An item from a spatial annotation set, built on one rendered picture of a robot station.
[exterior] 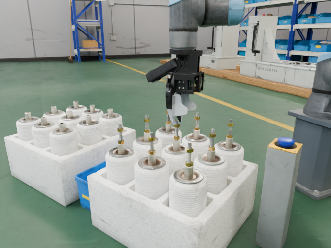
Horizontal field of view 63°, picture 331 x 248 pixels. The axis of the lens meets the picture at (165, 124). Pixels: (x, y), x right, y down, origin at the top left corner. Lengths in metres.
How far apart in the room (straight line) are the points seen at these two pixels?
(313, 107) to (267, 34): 2.61
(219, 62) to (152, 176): 3.55
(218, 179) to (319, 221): 0.43
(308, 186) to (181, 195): 0.65
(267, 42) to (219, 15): 2.90
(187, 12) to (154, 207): 0.49
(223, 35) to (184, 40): 3.47
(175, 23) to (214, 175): 0.41
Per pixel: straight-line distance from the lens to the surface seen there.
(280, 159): 0.74
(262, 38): 3.66
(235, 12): 0.76
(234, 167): 0.85
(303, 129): 1.14
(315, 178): 1.17
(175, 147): 0.81
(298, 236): 0.97
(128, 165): 0.79
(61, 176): 1.00
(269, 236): 0.87
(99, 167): 1.06
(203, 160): 0.76
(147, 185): 0.72
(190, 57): 0.72
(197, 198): 0.67
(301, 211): 1.09
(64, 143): 1.01
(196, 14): 0.72
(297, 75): 3.09
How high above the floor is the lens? 0.59
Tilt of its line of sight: 18 degrees down
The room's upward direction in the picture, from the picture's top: straight up
